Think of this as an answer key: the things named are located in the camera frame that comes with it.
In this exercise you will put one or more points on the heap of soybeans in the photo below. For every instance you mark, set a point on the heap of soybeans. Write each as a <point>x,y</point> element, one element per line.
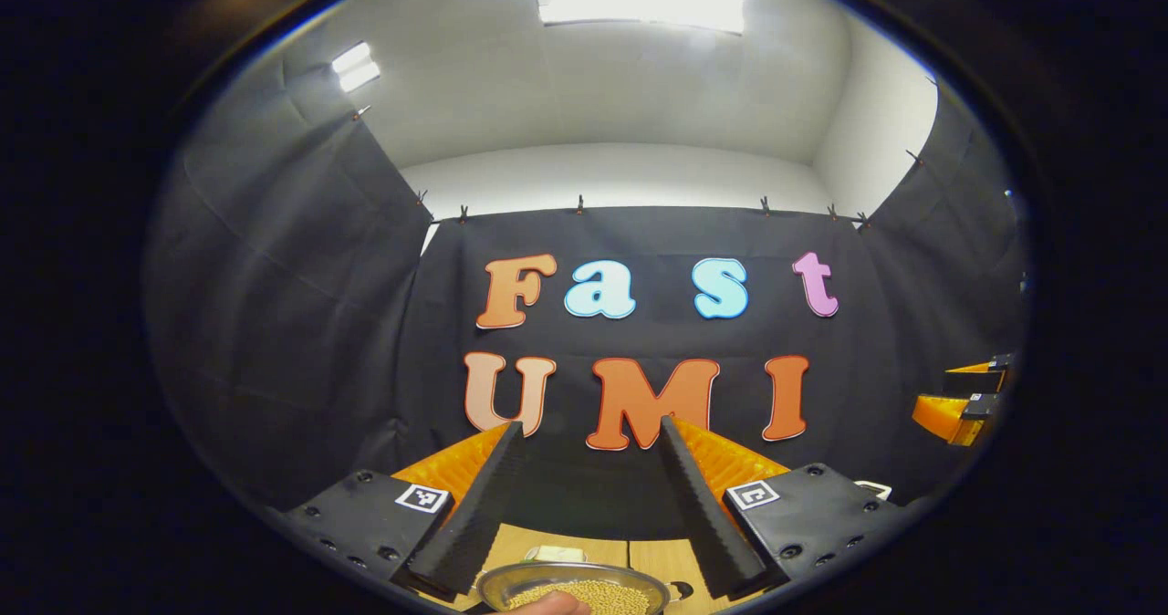
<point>611,595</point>

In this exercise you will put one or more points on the small ceiling light panel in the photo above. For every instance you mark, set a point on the small ceiling light panel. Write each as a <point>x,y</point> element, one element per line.
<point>356,67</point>

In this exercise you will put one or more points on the sandwich on small plate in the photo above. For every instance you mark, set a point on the sandwich on small plate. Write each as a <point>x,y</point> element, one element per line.
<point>552,553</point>

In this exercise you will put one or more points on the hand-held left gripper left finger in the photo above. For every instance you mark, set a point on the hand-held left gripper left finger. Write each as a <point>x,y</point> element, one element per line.
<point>474,510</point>

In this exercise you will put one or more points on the white toaster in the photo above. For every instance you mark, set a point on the white toaster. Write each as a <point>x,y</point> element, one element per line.
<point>874,489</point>

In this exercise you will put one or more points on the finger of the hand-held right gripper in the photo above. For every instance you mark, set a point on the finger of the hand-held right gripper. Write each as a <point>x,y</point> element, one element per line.
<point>981,378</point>
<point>954,419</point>

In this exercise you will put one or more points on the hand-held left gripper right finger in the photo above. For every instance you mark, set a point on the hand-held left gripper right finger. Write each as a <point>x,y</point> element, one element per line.
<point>707,524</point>

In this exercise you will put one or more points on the row of small cloth clips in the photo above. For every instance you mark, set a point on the row of small cloth clips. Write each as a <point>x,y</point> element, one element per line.
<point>579,204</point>

